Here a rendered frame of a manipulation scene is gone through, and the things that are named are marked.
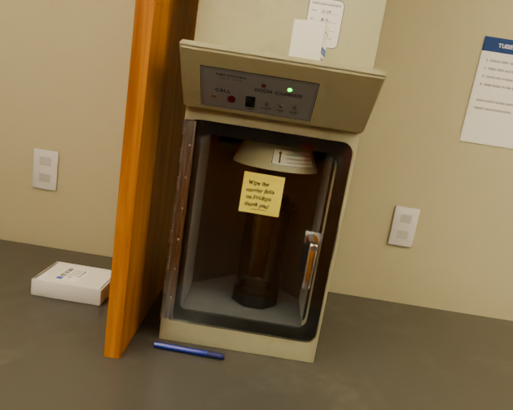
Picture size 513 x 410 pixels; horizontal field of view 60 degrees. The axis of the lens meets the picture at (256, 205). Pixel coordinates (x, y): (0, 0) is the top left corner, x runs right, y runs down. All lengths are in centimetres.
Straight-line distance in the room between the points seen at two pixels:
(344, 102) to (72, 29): 85
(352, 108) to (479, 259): 81
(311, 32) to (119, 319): 59
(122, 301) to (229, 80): 43
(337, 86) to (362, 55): 12
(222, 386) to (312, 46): 60
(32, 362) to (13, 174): 71
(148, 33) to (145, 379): 58
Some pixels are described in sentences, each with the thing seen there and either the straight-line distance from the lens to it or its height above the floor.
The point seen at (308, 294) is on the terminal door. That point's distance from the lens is 89.
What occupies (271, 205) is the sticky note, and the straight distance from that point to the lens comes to 83.
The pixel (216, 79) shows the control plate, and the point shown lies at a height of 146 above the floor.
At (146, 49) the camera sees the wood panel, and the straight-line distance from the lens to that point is 77.
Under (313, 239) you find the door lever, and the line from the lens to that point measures 84.
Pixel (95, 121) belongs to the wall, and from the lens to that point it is 135.
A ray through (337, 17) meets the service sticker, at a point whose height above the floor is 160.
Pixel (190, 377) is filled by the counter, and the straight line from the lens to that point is 87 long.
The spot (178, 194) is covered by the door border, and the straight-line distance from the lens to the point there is 85.
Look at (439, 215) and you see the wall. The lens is 138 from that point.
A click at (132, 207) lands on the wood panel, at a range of 79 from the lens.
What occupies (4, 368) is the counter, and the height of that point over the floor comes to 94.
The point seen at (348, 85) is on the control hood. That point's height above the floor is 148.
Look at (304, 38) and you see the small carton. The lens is 76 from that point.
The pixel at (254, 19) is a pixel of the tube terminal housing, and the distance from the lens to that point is 84.
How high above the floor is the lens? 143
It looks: 12 degrees down
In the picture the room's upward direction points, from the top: 9 degrees clockwise
